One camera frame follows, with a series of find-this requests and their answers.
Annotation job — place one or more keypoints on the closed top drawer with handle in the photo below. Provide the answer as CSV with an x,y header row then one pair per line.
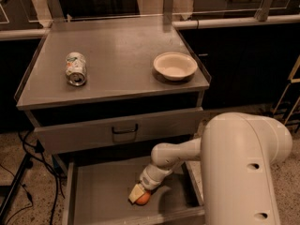
x,y
128,129

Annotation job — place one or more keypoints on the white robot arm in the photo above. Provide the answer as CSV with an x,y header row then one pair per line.
x,y
236,151

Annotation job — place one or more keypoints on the orange fruit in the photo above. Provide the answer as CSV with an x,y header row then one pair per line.
x,y
144,199

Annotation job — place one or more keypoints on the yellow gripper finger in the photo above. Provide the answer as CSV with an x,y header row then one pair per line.
x,y
137,191

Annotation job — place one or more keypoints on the crushed soda can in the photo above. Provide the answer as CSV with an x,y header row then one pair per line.
x,y
76,71

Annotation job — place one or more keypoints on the white paper bowl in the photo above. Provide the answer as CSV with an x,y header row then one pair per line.
x,y
175,66

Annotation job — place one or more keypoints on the metal cart frame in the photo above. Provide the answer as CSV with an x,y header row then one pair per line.
x,y
289,100

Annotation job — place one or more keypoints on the grey metal drawer cabinet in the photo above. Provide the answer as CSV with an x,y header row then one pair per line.
x,y
121,80

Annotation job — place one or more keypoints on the white counter rail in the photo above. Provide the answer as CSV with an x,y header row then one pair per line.
x,y
182,25

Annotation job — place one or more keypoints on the black stand leg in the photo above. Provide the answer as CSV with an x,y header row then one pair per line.
x,y
8,192

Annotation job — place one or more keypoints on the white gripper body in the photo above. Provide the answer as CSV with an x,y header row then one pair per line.
x,y
147,180

